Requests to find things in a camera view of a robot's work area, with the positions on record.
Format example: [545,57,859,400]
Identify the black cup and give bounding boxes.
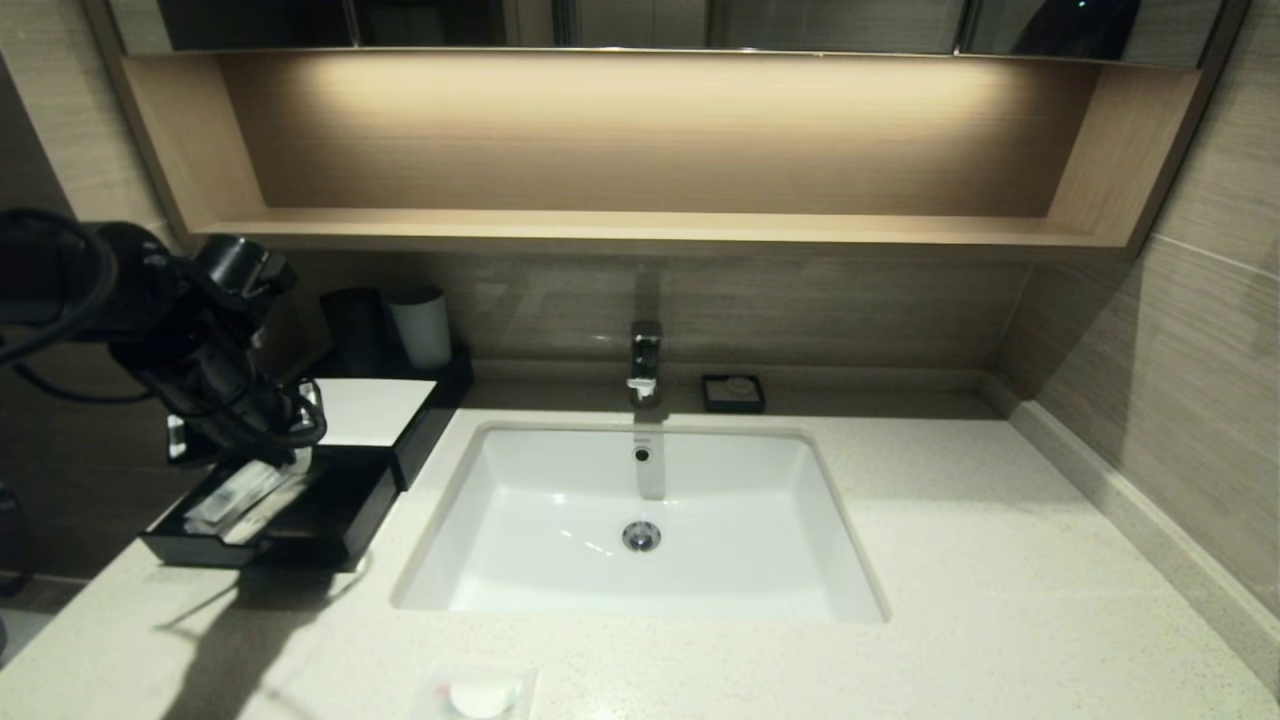
[320,287,388,367]

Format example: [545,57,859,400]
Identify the wooden wall shelf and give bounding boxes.
[84,48,1253,263]

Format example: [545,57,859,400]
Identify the black cable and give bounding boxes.
[0,208,153,406]

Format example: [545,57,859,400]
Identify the white wrapped toiletry packet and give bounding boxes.
[218,470,313,547]
[184,458,293,528]

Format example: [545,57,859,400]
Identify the black rectangular box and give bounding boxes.
[139,440,403,574]

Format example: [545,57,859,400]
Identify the chrome faucet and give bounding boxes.
[627,320,664,409]

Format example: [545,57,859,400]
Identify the white cup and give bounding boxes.
[387,287,454,372]

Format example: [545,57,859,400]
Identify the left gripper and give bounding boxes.
[150,338,328,469]

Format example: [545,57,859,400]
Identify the black box lid white lining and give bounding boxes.
[303,375,474,492]

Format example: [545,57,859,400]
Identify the white sink basin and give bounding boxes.
[390,420,892,627]

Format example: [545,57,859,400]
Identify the clear packet with round pad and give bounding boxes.
[412,664,542,720]

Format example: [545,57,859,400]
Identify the black soap dish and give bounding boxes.
[701,373,768,415]

